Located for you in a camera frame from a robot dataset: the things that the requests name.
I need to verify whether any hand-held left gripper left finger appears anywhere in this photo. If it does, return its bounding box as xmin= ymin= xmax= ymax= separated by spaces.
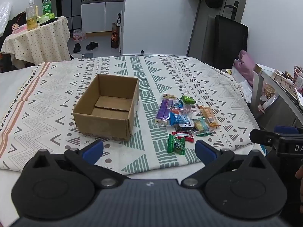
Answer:
xmin=22 ymin=139 xmax=125 ymax=190

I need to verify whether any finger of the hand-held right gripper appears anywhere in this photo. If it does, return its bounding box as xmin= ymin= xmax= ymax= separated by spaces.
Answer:
xmin=274 ymin=125 xmax=300 ymax=135
xmin=249 ymin=129 xmax=281 ymax=147

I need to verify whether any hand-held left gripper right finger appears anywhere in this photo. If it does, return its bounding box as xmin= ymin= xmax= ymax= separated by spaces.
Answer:
xmin=180 ymin=139 xmax=275 ymax=190

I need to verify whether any dark green candy packet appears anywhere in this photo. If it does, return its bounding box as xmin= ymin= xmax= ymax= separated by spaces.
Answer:
xmin=174 ymin=137 xmax=186 ymax=156
xmin=167 ymin=134 xmax=176 ymax=154

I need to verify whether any red snack packet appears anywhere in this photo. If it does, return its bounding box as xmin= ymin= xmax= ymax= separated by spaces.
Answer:
xmin=172 ymin=131 xmax=195 ymax=143

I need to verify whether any yellow packet with green ends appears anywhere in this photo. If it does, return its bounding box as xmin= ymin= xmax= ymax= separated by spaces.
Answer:
xmin=193 ymin=118 xmax=211 ymax=134

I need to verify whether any brown cardboard box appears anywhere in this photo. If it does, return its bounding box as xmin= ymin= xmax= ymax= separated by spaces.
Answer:
xmin=72 ymin=74 xmax=140 ymax=142

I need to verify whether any black and white packet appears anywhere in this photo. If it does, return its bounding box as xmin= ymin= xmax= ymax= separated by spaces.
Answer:
xmin=176 ymin=121 xmax=197 ymax=133

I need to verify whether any orange biscuit packet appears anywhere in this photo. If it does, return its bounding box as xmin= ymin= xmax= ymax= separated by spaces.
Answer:
xmin=199 ymin=106 xmax=220 ymax=128

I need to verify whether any large blue snack packet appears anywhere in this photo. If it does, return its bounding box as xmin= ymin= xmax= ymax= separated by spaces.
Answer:
xmin=168 ymin=112 xmax=188 ymax=126

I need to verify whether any bright green snack packet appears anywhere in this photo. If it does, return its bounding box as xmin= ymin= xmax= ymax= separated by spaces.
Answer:
xmin=180 ymin=95 xmax=197 ymax=105

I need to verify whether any purple snack packet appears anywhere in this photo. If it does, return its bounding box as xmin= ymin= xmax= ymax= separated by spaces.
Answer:
xmin=155 ymin=99 xmax=174 ymax=126

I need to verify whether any patterned blanket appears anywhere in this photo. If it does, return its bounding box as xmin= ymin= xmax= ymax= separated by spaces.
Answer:
xmin=0 ymin=55 xmax=261 ymax=176

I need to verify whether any pink pillow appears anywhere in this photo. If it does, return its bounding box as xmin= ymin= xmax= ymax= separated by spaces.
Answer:
xmin=233 ymin=50 xmax=257 ymax=88

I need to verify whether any leaning black panel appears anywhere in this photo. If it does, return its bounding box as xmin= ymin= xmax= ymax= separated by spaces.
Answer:
xmin=214 ymin=15 xmax=249 ymax=70

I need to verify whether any white bed sheet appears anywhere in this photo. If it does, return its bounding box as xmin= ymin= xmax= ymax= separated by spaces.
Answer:
xmin=0 ymin=65 xmax=266 ymax=223

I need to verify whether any leaning grey board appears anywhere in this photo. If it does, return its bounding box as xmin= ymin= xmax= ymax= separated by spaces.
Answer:
xmin=201 ymin=14 xmax=217 ymax=64

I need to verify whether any brown bottle with red label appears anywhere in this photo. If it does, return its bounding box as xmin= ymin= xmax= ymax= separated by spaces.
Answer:
xmin=111 ymin=31 xmax=119 ymax=49

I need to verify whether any pink pack of water bottles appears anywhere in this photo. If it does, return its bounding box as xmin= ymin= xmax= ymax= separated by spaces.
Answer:
xmin=72 ymin=28 xmax=87 ymax=42

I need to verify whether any round table with dotted cloth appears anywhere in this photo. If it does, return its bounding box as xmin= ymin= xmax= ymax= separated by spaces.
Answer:
xmin=0 ymin=16 xmax=71 ymax=68

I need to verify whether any dark clothing on chair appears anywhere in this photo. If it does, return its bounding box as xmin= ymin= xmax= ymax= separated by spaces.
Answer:
xmin=0 ymin=12 xmax=26 ymax=73

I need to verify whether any white kitchen cabinet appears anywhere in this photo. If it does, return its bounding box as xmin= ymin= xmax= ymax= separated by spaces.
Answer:
xmin=81 ymin=1 xmax=125 ymax=33

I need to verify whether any flat black device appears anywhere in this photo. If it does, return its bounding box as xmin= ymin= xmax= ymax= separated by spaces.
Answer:
xmin=39 ymin=17 xmax=58 ymax=26

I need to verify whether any pink cartoon case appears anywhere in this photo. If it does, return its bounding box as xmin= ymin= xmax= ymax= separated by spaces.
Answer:
xmin=11 ymin=24 xmax=28 ymax=35

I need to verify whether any light green packet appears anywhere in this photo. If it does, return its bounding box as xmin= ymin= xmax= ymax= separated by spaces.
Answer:
xmin=38 ymin=13 xmax=55 ymax=24

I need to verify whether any clear bottle with yellow liquid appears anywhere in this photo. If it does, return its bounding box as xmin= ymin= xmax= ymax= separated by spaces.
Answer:
xmin=26 ymin=0 xmax=39 ymax=31

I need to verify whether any dark grid panel door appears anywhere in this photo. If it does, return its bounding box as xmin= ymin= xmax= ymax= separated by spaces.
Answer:
xmin=60 ymin=0 xmax=82 ymax=30

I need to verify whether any green soda bottle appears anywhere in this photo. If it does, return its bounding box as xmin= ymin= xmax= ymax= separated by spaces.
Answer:
xmin=42 ymin=0 xmax=52 ymax=15

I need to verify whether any plastic wrapped white canvas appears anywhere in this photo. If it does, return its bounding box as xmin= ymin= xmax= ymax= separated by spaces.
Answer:
xmin=0 ymin=2 xmax=12 ymax=37

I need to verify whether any gold wire basket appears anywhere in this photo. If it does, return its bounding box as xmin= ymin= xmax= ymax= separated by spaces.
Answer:
xmin=262 ymin=83 xmax=276 ymax=100

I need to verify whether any metal frame glass table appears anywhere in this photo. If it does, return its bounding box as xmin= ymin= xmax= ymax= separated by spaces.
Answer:
xmin=251 ymin=63 xmax=303 ymax=123

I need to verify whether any black door handle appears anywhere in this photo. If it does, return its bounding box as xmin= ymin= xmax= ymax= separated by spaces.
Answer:
xmin=225 ymin=1 xmax=239 ymax=22

